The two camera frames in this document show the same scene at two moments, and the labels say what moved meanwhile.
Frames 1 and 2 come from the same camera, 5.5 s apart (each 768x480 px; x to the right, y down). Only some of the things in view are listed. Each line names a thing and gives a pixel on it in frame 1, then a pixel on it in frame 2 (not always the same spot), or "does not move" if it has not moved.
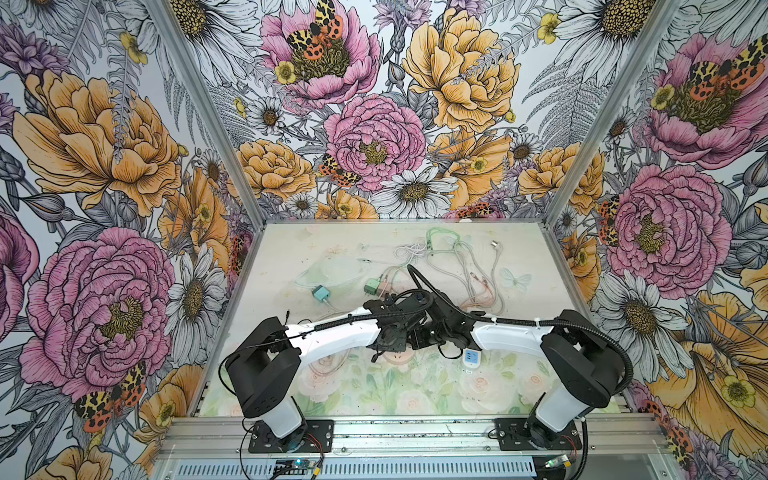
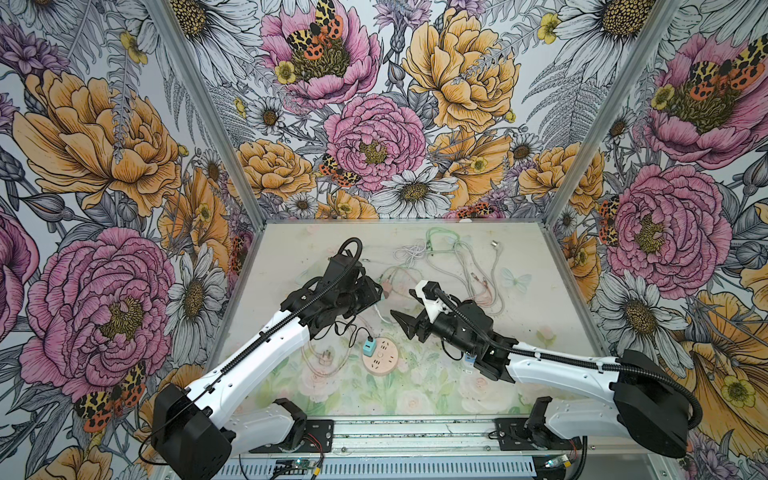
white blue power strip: [471, 358] does not move
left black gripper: [400, 344] to [370, 294]
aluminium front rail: [233, 435] does not move
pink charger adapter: [384, 288] does not move
